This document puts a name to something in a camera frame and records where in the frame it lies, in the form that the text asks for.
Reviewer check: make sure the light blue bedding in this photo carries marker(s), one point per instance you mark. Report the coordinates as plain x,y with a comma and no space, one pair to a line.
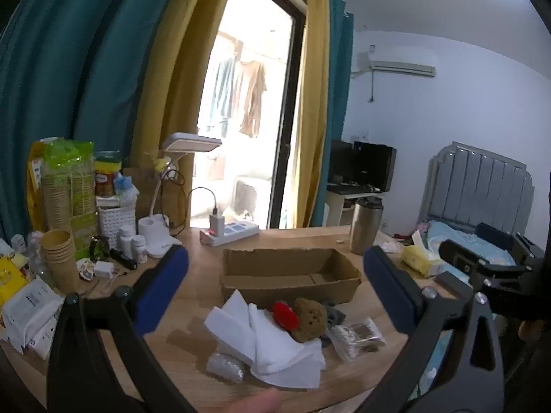
452,234

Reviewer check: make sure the white computer desk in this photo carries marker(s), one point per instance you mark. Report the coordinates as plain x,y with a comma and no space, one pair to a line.
333,208

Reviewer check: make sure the small yellow toy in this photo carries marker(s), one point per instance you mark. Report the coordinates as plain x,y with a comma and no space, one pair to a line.
161,164

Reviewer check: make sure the jar with yellow lid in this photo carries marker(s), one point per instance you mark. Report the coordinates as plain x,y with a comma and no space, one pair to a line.
105,178

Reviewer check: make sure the outdoor air conditioner unit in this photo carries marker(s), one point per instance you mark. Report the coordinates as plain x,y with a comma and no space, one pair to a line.
249,198

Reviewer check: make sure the dark door frame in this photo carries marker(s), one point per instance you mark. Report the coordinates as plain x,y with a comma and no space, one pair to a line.
292,94

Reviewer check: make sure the hanging brown shirt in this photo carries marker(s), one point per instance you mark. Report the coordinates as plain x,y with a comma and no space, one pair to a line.
253,94

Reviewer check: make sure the person's left hand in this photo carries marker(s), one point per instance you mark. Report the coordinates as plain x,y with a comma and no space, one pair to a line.
254,402

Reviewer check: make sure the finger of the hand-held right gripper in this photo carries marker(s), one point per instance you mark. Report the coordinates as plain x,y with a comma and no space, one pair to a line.
495,233
458,254

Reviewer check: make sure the narrow yellow curtain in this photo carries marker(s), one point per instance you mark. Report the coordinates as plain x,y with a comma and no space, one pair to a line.
314,94

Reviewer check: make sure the stack of loose paper cups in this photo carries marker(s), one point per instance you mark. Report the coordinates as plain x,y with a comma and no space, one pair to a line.
60,258

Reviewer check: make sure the green package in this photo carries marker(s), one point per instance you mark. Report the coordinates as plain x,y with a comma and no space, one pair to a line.
81,189

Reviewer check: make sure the clear plastic bottle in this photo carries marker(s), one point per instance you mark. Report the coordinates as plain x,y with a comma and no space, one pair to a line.
35,249

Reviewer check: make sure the red tape roll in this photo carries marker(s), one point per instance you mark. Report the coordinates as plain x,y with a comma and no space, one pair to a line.
286,316

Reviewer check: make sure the white desk lamp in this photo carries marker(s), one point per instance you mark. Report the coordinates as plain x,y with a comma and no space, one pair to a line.
193,143

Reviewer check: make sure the grey padded headboard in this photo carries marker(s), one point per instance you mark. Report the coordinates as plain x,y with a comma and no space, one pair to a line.
478,189

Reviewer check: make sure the black flashlight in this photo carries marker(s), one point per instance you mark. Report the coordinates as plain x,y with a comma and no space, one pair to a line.
122,259

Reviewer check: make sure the crumpled wrapper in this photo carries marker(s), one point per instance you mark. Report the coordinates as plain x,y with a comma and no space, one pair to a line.
86,271

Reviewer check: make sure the clear bubble wrap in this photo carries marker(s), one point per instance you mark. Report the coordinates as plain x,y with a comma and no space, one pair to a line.
224,368

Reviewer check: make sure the thin white plastic bag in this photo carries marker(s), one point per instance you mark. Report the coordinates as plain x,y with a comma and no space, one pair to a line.
391,247

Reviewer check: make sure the person's right hand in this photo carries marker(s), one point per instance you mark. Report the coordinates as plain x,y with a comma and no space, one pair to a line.
527,331

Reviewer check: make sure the steel tumbler with black lid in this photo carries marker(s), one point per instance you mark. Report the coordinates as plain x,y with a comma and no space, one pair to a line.
365,228

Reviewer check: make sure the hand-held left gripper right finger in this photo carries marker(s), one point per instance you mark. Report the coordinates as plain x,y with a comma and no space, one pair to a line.
387,292

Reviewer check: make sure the white tissue paper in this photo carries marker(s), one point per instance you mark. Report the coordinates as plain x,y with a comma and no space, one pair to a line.
275,348

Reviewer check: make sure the black computer monitor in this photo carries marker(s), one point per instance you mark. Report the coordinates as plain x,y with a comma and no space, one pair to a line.
374,165

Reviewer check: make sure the yellow snack bag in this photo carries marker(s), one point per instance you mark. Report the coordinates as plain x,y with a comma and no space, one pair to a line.
10,277

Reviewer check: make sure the black keyboard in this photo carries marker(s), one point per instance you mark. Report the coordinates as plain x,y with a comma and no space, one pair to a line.
348,189

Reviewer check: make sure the white power adapter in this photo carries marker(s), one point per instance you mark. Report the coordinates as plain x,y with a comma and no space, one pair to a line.
103,269

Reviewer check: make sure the white wall air conditioner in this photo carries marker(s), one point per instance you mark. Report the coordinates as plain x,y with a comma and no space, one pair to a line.
400,62

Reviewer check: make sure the shallow cardboard box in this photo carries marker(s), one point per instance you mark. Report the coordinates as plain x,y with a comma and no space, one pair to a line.
275,286

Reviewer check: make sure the yellow tissue pack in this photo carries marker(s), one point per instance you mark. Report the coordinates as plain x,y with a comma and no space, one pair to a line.
419,258

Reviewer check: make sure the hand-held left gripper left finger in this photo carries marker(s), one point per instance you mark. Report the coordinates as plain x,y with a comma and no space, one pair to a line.
165,284

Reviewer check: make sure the white charger plug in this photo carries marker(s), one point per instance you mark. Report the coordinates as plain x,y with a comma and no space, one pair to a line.
216,223

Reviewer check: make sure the wide yellow curtain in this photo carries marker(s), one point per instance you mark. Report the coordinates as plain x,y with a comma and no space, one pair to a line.
172,73

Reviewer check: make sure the clear bag of cotton swabs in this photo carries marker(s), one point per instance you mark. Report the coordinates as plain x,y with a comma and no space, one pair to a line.
357,340

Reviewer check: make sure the sleeve of paper cups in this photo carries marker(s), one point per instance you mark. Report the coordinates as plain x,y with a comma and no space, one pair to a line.
56,202

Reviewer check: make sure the grey dotted glove pair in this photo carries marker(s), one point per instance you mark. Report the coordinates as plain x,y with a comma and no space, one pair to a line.
335,316

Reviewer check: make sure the white wet wipes pack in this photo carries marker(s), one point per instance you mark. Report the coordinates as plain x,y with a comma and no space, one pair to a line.
30,314

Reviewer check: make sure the white power strip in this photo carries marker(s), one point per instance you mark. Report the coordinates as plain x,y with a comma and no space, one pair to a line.
232,232

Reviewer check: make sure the narrow teal curtain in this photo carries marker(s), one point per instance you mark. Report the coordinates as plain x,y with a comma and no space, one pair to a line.
341,73

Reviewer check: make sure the white pill bottle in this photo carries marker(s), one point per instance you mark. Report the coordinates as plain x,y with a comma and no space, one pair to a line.
139,250
126,243

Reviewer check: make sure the hanging teal shirt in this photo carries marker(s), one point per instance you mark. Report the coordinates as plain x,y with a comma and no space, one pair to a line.
221,90

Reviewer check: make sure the white perforated basket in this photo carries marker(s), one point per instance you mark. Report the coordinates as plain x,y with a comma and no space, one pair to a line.
116,223

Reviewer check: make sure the large teal curtain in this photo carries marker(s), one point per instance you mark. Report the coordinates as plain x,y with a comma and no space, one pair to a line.
64,73

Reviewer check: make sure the blue and white plastic bag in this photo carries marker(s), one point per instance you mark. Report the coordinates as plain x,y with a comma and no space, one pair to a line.
125,187

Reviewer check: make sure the brown teddy bear toy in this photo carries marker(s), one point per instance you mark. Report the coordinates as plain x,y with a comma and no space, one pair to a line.
310,318

